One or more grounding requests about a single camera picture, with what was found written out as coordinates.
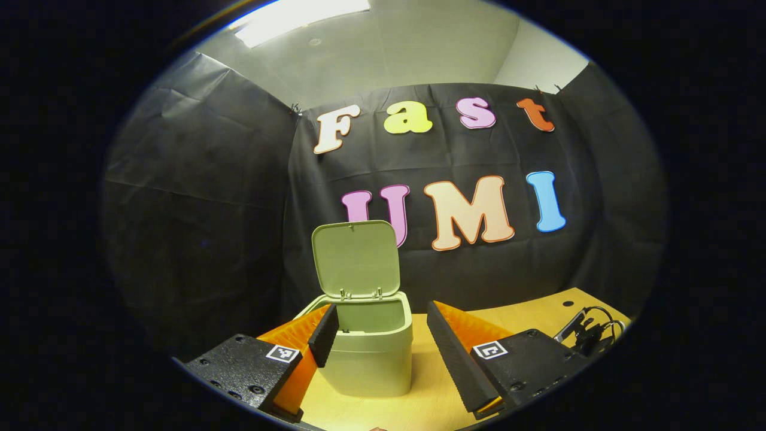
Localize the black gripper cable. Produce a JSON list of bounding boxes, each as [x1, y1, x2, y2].
[[583, 305, 627, 345]]

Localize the wooden desktop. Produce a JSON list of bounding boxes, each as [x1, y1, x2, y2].
[[257, 287, 632, 431]]

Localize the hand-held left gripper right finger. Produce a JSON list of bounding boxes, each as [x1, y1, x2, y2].
[[425, 300, 591, 420]]

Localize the black backdrop cloth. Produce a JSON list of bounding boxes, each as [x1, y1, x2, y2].
[[102, 51, 668, 360]]

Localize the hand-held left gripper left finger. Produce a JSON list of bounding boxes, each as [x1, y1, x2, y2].
[[183, 303, 341, 424]]

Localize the pale green desktop garbage bin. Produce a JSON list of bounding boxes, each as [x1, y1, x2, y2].
[[293, 220, 414, 399]]

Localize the ceiling light panel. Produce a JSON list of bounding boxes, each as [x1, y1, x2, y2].
[[230, 0, 372, 48]]

